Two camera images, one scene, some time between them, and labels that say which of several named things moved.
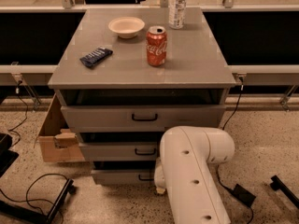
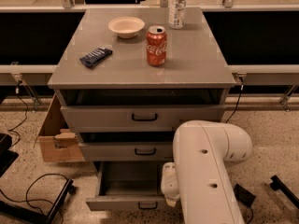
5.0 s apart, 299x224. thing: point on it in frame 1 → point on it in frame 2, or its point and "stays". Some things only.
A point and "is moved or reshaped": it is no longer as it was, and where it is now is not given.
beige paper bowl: [126, 27] stays
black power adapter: [244, 195] stays
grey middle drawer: [119, 151] stays
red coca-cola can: [156, 46] stays
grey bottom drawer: [122, 176] is moved or reshaped
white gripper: [159, 178] → [170, 181]
